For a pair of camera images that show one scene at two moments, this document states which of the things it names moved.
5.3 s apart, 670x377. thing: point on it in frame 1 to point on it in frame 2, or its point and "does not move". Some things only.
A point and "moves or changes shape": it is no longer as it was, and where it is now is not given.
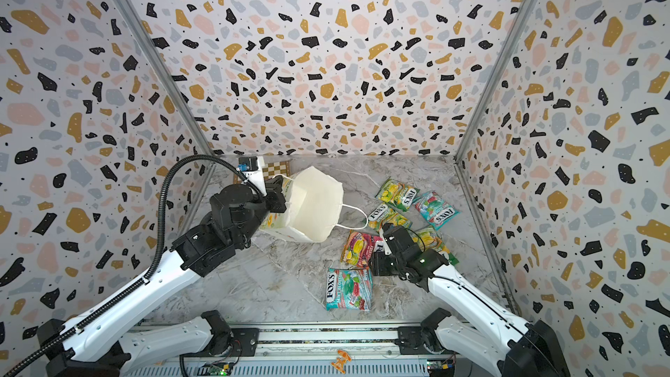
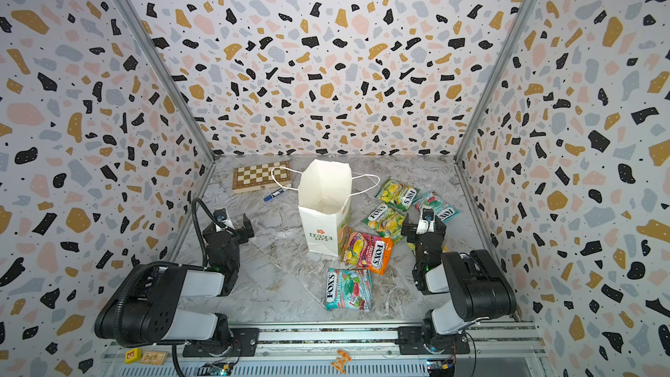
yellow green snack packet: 398,195 does not move
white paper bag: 313,202 moves or changes shape
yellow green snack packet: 384,215 does not move
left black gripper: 275,194 to 242,236
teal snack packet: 349,289 does not move
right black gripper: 378,263 to 412,238
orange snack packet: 358,250 does not move
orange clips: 341,361 does not move
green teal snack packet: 435,209 does not move
